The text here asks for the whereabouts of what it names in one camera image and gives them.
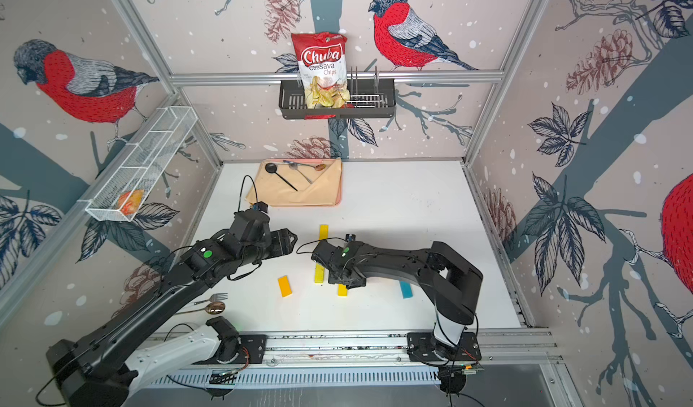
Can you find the silver fork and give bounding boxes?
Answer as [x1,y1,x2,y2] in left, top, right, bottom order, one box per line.
[193,293,228,305]

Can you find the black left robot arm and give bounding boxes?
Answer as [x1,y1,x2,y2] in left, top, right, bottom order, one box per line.
[46,209,298,406]

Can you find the orange fruit in basket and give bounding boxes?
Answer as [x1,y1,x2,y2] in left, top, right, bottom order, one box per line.
[117,190,144,217]

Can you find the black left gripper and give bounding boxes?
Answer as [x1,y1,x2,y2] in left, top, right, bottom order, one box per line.
[240,225,301,267]

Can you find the beige folded cloth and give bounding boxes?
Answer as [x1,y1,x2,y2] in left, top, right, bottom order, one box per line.
[244,158,343,208]

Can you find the yellow long block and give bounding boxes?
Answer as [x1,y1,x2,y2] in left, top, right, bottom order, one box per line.
[313,264,326,284]

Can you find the aluminium rail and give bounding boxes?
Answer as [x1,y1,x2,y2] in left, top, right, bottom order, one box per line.
[115,328,559,367]

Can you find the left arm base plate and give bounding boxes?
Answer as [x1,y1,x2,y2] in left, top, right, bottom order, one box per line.
[213,334,268,365]

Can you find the black wire rack basket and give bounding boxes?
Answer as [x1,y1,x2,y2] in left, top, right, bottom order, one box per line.
[279,71,396,120]

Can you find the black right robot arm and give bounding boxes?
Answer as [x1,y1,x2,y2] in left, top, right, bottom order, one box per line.
[310,240,484,352]

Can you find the orange small block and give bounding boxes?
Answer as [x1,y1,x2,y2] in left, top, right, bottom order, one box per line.
[278,275,292,298]

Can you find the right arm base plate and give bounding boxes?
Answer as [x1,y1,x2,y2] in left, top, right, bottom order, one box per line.
[407,331,482,364]

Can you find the silver spoon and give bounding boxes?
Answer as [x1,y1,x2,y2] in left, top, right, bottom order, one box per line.
[283,161,313,184]

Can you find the copper spoon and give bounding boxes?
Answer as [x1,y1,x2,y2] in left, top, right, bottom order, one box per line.
[178,302,226,315]

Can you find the black ladle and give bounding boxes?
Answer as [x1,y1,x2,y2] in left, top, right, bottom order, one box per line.
[265,163,298,191]

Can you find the lime yellow block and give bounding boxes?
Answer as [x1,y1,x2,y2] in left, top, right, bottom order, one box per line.
[337,284,348,297]

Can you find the white wire wall basket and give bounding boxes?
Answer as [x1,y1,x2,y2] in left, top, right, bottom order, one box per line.
[86,105,198,222]

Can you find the teal long block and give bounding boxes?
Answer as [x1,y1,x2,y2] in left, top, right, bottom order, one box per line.
[399,282,413,299]

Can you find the wooden spoon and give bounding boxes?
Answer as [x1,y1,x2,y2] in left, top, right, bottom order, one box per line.
[295,163,327,172]

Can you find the red cassava chips bag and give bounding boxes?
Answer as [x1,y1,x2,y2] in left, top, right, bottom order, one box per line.
[292,33,350,109]

